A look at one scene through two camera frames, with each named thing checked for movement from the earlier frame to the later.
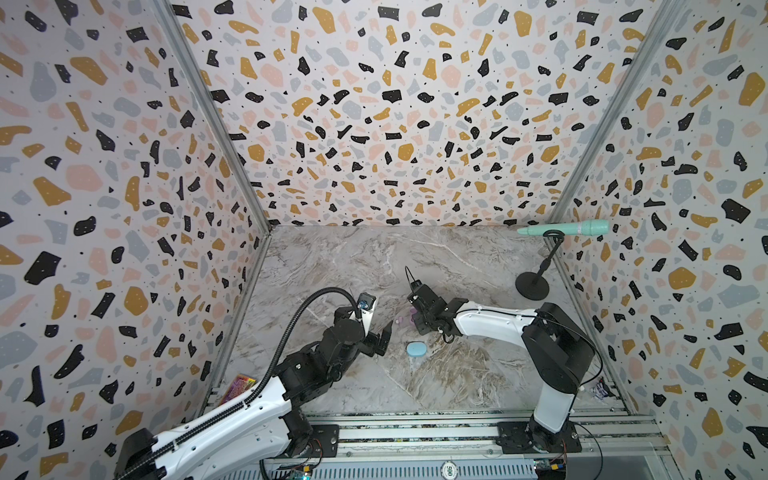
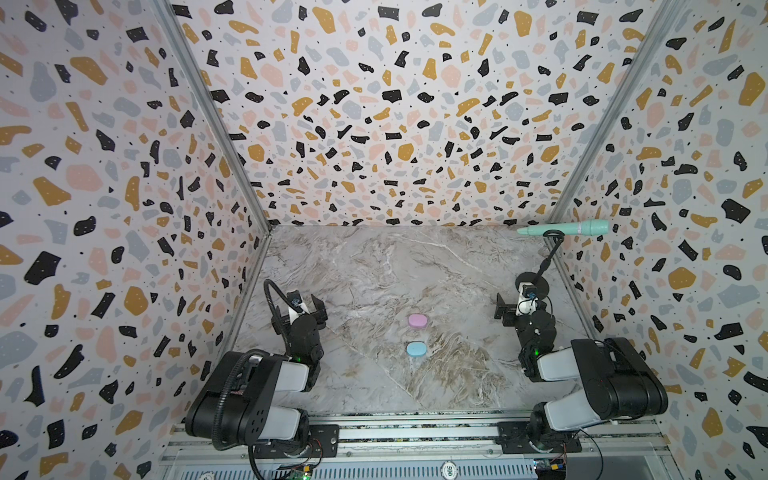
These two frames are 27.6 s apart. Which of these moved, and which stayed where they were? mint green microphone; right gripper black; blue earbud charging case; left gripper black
Moved: right gripper black; left gripper black
Stayed: mint green microphone; blue earbud charging case
